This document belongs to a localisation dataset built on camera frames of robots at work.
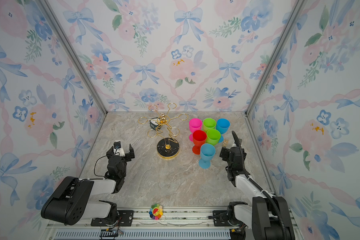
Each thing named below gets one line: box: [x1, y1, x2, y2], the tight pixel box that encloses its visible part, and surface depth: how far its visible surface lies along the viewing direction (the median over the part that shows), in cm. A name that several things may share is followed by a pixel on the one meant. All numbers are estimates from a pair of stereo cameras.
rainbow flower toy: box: [149, 203, 164, 220], surface depth 77 cm
